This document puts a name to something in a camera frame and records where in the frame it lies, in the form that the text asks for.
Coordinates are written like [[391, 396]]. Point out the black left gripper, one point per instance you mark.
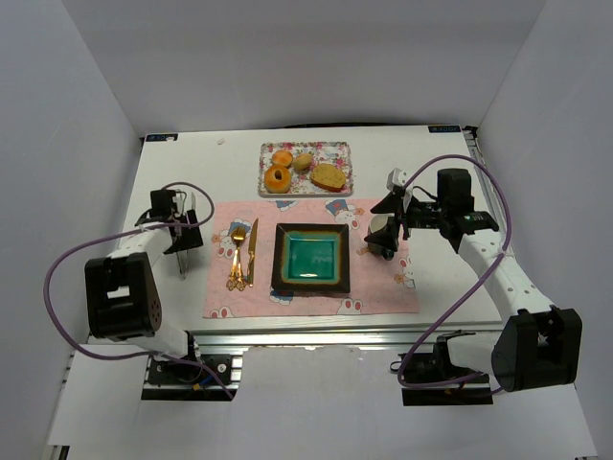
[[187, 238]]

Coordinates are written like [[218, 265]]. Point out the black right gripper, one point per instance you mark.
[[399, 218]]

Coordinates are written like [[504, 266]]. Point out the speckled bread slice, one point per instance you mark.
[[328, 177]]

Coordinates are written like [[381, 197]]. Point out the small pale muffin bread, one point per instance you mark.
[[302, 162]]

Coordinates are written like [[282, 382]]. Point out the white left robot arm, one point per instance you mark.
[[123, 302]]

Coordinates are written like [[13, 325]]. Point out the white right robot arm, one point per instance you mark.
[[539, 343]]

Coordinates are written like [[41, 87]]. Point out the green white mug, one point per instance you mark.
[[379, 238]]

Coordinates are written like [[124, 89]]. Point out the gold fork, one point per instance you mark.
[[236, 256]]

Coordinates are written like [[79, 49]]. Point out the pink bunny placemat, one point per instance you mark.
[[377, 286]]

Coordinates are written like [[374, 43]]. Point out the gold knife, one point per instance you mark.
[[252, 253]]

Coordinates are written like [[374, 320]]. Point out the floral rectangular tray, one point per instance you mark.
[[335, 153]]

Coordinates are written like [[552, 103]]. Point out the black green square plate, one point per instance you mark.
[[311, 258]]

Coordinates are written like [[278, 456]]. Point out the round orange bun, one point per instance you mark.
[[282, 157]]

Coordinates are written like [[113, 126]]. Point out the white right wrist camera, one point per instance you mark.
[[396, 178]]

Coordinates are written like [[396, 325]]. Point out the ring donut bread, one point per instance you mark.
[[277, 179]]

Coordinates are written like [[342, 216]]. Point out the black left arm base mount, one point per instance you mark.
[[166, 381]]

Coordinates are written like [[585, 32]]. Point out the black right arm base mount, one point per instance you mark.
[[436, 366]]

